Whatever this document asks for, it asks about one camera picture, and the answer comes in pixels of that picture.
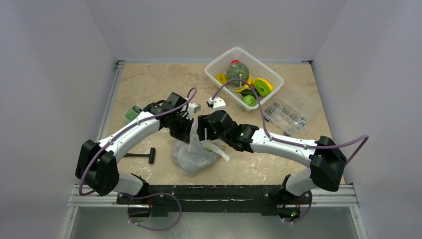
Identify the white plastic bag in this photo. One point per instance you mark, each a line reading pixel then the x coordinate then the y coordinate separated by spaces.
pixel 197 155

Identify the green label screwdriver box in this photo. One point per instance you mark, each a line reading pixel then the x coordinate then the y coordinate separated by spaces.
pixel 133 113

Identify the yellow fake fruit slice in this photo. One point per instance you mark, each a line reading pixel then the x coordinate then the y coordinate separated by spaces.
pixel 221 78

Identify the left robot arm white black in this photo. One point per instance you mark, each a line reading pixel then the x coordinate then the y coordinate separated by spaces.
pixel 97 163

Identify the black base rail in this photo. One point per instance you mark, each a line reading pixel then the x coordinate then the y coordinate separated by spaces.
pixel 267 200

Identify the white plastic basket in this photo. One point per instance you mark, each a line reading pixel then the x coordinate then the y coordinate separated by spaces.
pixel 257 69

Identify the clear plastic screw box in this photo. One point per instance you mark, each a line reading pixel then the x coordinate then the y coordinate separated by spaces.
pixel 291 111

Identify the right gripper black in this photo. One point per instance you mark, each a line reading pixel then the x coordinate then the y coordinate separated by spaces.
pixel 202 127

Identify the dark green fake cucumber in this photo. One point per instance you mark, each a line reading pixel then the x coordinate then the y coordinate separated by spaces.
pixel 249 92

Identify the yellow fake banana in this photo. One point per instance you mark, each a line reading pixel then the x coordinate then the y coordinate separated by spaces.
pixel 245 86

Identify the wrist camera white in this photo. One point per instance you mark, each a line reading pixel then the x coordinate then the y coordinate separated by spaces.
pixel 216 104
pixel 193 108

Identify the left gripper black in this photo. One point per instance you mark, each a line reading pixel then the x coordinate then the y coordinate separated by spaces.
pixel 184 135

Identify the light green fake fruit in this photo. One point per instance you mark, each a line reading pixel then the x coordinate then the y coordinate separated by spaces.
pixel 249 100

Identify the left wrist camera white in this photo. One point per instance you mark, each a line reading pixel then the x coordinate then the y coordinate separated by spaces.
pixel 193 108

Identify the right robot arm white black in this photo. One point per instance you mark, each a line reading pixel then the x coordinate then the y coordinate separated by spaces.
pixel 324 162

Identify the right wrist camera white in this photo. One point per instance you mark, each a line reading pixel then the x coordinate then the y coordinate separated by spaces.
pixel 216 104

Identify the black T-handle tool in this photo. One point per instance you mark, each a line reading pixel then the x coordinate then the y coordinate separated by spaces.
pixel 151 155

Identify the green yellow fake fruit half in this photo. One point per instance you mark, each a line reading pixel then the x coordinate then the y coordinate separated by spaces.
pixel 262 86

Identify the green fake pumpkin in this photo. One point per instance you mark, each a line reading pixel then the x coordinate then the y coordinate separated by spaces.
pixel 237 71

